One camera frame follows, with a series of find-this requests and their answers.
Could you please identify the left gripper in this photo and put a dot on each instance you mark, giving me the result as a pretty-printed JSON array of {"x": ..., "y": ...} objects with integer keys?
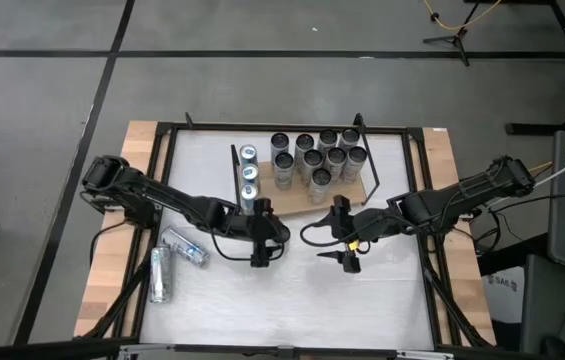
[{"x": 262, "y": 230}]

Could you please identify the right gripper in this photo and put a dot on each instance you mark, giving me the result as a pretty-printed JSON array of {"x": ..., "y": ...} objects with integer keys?
[{"x": 367, "y": 225}]

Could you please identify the blue silver Red Bull can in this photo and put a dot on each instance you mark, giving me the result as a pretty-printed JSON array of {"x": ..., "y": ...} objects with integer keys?
[
  {"x": 279, "y": 142},
  {"x": 248, "y": 152},
  {"x": 249, "y": 172},
  {"x": 184, "y": 245},
  {"x": 249, "y": 192}
]

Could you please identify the Celsius Tropical Vibe can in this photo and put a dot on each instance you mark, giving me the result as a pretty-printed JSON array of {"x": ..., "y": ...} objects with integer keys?
[
  {"x": 304, "y": 142},
  {"x": 312, "y": 162},
  {"x": 320, "y": 182},
  {"x": 335, "y": 160}
]

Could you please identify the Celsius can with blue base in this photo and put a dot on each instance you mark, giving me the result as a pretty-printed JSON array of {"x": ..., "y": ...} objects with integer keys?
[{"x": 283, "y": 167}]

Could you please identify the Celsius Peach Vibe can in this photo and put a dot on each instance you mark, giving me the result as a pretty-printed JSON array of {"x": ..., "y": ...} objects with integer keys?
[
  {"x": 356, "y": 160},
  {"x": 327, "y": 137},
  {"x": 349, "y": 137}
]

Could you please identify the silver can with red print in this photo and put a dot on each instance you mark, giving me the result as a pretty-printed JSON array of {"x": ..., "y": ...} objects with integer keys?
[{"x": 160, "y": 274}]

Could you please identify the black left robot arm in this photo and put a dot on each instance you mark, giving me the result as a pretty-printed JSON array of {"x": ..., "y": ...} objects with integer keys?
[{"x": 162, "y": 192}]

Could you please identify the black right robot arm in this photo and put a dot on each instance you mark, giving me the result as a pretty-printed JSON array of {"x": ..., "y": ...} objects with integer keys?
[{"x": 462, "y": 197}]

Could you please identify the wooden tray board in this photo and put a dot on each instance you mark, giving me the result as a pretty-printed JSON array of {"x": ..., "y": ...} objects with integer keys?
[{"x": 292, "y": 200}]

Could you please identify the white table mat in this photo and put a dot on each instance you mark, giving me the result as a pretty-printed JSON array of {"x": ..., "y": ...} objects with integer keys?
[{"x": 362, "y": 320}]

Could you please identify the white printed bag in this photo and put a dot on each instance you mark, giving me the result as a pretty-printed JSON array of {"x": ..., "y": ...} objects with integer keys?
[{"x": 504, "y": 290}]

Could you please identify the black tripod stand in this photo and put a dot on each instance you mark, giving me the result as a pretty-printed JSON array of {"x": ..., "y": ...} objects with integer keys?
[{"x": 457, "y": 36}]

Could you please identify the black aluminium table frame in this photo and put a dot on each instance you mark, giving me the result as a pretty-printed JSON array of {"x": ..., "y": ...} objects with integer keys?
[{"x": 431, "y": 300}]

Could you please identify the black desk frame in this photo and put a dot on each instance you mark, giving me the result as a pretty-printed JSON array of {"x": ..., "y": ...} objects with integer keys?
[{"x": 532, "y": 129}]

